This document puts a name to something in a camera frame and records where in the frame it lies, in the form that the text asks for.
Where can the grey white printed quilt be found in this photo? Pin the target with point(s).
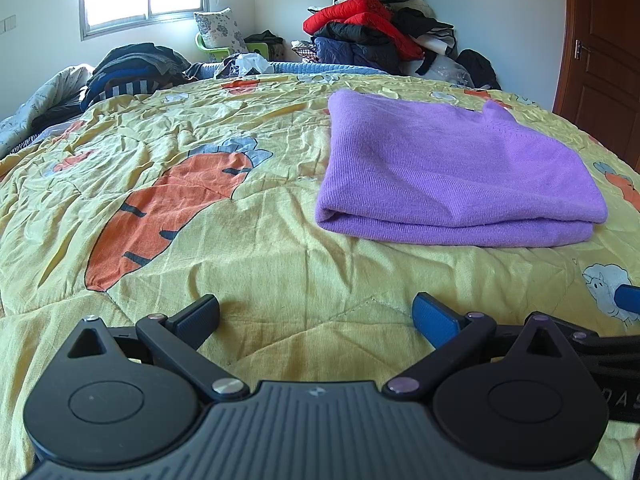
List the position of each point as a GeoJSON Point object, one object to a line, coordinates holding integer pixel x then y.
{"type": "Point", "coordinates": [45, 100]}

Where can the black jacket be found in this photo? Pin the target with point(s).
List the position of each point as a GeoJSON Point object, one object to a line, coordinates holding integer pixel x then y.
{"type": "Point", "coordinates": [350, 32]}

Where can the yellow carrot print quilt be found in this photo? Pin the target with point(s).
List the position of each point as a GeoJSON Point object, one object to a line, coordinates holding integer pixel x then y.
{"type": "Point", "coordinates": [250, 235]}

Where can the white plastic bag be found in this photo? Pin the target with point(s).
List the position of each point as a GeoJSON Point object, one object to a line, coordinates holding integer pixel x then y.
{"type": "Point", "coordinates": [255, 65]}

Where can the dark printed bag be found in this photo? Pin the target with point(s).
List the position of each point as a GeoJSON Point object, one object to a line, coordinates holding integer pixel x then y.
{"type": "Point", "coordinates": [229, 67]}

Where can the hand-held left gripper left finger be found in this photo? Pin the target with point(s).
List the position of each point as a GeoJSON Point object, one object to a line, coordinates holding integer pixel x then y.
{"type": "Point", "coordinates": [197, 320]}

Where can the checked cloth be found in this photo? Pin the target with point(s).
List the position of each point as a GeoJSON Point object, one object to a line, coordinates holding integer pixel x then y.
{"type": "Point", "coordinates": [305, 51]}

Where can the purple sweater with red collar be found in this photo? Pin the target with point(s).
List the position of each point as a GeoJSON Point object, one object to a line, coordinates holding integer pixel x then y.
{"type": "Point", "coordinates": [440, 175]}

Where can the brown wooden door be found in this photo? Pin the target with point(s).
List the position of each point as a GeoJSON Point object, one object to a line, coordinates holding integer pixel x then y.
{"type": "Point", "coordinates": [605, 50]}

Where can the light blue quilted blanket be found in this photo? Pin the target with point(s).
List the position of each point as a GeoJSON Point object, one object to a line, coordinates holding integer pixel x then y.
{"type": "Point", "coordinates": [310, 67]}

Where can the floral pillow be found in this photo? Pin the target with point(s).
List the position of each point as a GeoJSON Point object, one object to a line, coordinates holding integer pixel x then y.
{"type": "Point", "coordinates": [220, 27]}

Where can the white light switch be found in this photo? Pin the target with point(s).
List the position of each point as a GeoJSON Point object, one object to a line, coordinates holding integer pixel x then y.
{"type": "Point", "coordinates": [7, 25]}

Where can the black backpack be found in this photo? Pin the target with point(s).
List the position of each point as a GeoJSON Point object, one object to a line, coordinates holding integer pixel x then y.
{"type": "Point", "coordinates": [480, 67]}

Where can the window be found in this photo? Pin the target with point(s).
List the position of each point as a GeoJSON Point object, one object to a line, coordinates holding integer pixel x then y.
{"type": "Point", "coordinates": [120, 2]}

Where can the clear plastic bag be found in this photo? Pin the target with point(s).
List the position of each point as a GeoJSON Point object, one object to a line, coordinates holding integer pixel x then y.
{"type": "Point", "coordinates": [452, 70]}

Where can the pile of dark folded clothes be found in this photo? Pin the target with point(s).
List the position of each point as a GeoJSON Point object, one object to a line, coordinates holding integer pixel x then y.
{"type": "Point", "coordinates": [130, 70]}

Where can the green plastic chair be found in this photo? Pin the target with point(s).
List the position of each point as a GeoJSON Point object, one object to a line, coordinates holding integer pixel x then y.
{"type": "Point", "coordinates": [220, 52]}

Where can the dark green cloth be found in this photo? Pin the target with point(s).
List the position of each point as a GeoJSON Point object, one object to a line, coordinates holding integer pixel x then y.
{"type": "Point", "coordinates": [262, 37]}

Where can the navy blue jacket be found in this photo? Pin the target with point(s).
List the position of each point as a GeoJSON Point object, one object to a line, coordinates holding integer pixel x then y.
{"type": "Point", "coordinates": [350, 55]}

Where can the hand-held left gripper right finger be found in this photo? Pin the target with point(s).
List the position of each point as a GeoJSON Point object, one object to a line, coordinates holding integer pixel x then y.
{"type": "Point", "coordinates": [432, 317]}

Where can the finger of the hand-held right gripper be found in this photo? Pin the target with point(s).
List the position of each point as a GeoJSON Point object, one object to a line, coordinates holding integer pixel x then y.
{"type": "Point", "coordinates": [629, 297]}
{"type": "Point", "coordinates": [615, 355]}

